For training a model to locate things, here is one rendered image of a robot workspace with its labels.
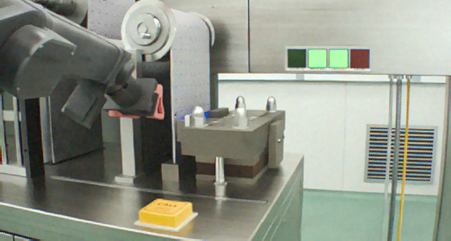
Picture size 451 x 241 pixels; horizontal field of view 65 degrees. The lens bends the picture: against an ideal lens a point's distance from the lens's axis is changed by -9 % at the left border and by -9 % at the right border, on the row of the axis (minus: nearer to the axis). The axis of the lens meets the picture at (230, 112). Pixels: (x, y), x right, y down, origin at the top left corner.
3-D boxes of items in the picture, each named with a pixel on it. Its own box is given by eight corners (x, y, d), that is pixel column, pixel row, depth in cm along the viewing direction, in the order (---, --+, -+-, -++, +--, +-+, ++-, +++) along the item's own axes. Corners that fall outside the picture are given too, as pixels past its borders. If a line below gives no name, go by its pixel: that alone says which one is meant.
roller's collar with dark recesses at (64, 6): (42, 14, 92) (42, -11, 91) (58, 17, 97) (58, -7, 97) (60, 12, 90) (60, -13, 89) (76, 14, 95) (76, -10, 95)
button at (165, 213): (138, 223, 63) (138, 210, 63) (158, 210, 70) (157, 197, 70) (175, 230, 61) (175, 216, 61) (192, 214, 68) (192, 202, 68)
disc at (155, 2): (120, 60, 92) (122, -1, 90) (121, 60, 92) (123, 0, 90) (174, 62, 87) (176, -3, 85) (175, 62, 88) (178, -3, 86)
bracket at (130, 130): (113, 182, 88) (108, 48, 84) (128, 175, 94) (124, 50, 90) (132, 184, 86) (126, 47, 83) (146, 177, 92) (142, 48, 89)
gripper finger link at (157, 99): (169, 131, 77) (149, 111, 69) (138, 130, 79) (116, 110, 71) (175, 101, 80) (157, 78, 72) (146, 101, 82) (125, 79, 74)
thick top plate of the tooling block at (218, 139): (180, 154, 85) (179, 127, 84) (234, 127, 123) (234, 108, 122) (251, 159, 80) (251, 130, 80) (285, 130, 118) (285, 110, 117)
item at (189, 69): (171, 129, 90) (170, 49, 88) (208, 117, 112) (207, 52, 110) (174, 130, 90) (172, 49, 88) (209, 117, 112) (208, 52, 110)
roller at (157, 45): (124, 54, 90) (126, 6, 89) (171, 56, 115) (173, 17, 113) (166, 54, 87) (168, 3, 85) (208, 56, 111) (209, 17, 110)
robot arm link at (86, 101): (135, 61, 57) (88, 32, 56) (93, 126, 54) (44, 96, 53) (134, 81, 68) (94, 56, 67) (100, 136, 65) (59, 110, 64)
